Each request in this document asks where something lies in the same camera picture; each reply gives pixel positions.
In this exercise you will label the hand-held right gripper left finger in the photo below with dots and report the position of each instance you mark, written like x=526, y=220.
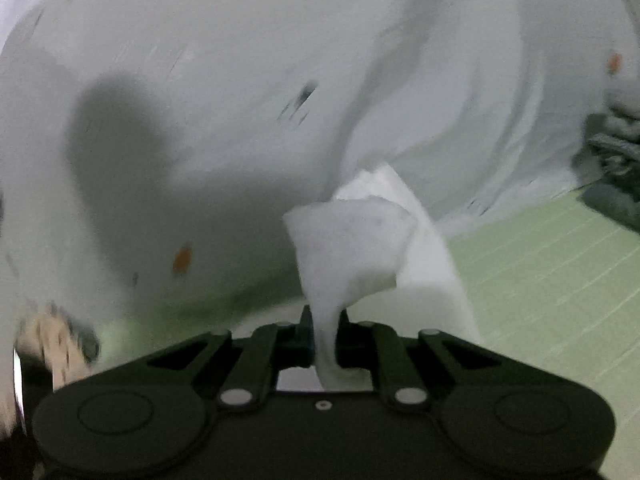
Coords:
x=306, y=340

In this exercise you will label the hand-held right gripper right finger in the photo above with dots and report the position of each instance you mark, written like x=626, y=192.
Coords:
x=342, y=340

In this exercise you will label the white shirt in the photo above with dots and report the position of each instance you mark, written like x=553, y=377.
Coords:
x=350, y=240

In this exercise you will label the beige spotted cloth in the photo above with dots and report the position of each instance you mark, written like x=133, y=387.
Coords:
x=55, y=340

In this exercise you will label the carrot print quilt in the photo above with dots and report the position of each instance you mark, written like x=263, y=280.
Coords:
x=250, y=60

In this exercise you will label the dark grey cloth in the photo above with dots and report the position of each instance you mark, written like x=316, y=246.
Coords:
x=612, y=160

